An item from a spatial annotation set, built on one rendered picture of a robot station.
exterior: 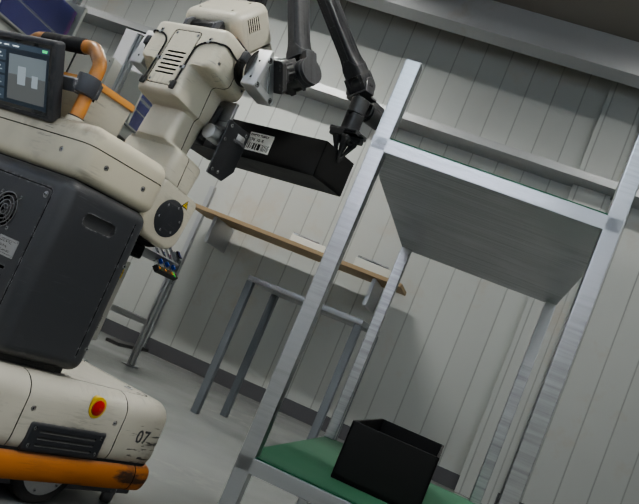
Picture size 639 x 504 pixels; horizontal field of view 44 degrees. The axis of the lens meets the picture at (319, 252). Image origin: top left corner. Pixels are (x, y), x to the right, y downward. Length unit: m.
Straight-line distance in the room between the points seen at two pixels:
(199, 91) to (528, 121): 4.93
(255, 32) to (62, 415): 1.14
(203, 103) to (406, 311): 4.49
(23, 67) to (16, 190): 0.28
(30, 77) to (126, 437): 0.87
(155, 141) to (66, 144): 0.46
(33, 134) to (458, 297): 4.98
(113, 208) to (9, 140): 0.29
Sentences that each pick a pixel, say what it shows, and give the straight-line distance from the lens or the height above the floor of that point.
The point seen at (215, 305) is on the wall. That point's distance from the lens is 6.82.
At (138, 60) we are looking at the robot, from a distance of 2.42.
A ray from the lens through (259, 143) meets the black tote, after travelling 2.46.
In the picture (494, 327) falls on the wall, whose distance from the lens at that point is 6.47.
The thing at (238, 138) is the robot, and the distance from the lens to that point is 2.26.
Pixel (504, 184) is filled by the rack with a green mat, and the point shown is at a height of 0.94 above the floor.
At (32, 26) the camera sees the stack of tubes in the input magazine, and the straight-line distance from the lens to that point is 4.15.
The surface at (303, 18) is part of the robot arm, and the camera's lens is 2.33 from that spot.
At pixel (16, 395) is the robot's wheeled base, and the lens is 1.77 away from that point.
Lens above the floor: 0.55
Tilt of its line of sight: 7 degrees up
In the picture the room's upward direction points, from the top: 23 degrees clockwise
